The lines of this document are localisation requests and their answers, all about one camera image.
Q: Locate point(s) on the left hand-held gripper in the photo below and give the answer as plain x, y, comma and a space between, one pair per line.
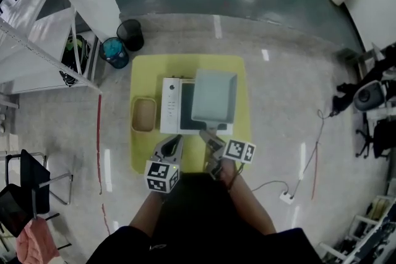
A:
159, 174

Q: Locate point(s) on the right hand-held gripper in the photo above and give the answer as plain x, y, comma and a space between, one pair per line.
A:
239, 151

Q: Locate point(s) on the white induction cooker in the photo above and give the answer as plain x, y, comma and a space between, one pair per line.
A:
171, 108

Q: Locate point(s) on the grey square frying pan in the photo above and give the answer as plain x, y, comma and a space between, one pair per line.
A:
213, 96

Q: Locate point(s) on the person's right forearm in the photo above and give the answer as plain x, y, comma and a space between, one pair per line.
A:
247, 210

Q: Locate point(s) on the person's left forearm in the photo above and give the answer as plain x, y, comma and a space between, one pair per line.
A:
145, 216

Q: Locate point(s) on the yellow low table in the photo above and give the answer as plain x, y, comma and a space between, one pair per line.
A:
148, 71

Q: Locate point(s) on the person's black clothing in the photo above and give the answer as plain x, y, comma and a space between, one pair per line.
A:
201, 225

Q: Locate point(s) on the white power strip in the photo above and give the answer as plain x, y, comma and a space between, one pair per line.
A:
286, 197

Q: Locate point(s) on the blue wastebasket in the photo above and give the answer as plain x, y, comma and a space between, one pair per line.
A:
114, 52

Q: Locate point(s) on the black mesh wastebasket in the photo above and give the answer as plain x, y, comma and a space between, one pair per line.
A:
131, 34

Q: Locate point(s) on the black and green backpack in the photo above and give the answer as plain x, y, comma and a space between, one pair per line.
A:
74, 52

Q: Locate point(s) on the black garment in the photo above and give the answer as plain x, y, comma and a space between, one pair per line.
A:
343, 99

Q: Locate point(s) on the black folding chair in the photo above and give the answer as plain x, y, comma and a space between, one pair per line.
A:
34, 176

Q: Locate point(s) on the grey round stool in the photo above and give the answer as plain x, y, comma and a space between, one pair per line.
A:
369, 96

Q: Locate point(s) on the white storage shelf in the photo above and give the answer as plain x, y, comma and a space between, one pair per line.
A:
359, 219

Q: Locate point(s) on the pink cloth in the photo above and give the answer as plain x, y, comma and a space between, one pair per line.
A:
34, 244

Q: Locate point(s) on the black swivel chair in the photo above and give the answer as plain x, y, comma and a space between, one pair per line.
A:
383, 136

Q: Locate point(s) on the white metal shelf rack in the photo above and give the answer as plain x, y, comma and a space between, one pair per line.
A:
18, 71

